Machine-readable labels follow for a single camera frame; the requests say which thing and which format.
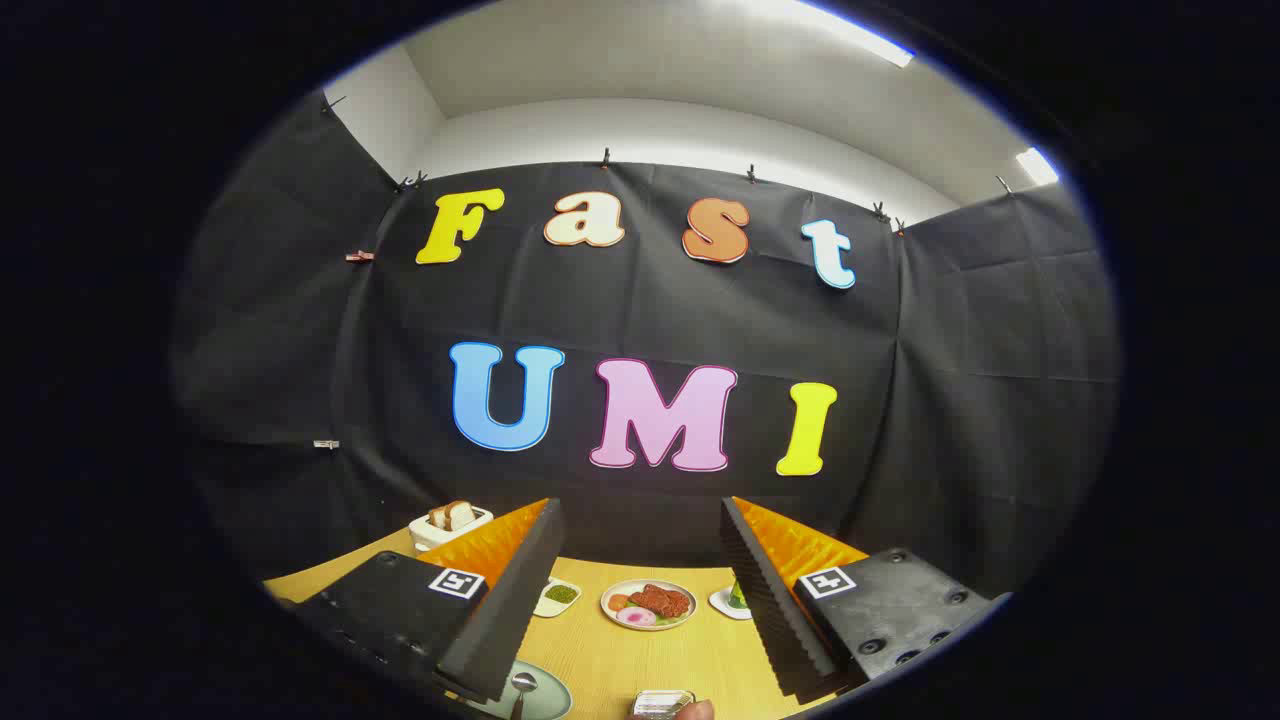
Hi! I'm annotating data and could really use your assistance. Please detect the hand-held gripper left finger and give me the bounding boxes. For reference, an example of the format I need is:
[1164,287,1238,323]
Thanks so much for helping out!
[290,497,567,706]

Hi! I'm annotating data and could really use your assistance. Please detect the white toaster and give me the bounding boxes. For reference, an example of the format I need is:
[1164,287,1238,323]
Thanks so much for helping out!
[408,500,495,553]

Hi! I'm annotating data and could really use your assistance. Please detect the metal wire basket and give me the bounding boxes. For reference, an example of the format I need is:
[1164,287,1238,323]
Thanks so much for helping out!
[632,689,697,719]

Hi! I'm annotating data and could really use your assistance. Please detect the white divided dish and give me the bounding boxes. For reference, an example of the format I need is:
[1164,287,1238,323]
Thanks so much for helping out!
[533,578,582,618]

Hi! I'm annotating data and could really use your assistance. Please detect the white food plate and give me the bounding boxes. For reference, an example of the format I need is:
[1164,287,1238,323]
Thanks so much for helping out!
[600,579,698,632]

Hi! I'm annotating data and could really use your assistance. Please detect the red meat slices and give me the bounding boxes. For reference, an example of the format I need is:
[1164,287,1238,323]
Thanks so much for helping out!
[628,584,691,618]

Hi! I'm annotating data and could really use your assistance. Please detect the teal round plate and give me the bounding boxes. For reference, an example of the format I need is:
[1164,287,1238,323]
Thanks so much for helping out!
[470,660,573,720]

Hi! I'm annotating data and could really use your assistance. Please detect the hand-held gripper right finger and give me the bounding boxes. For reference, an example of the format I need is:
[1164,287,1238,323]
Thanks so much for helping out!
[720,496,1013,701]

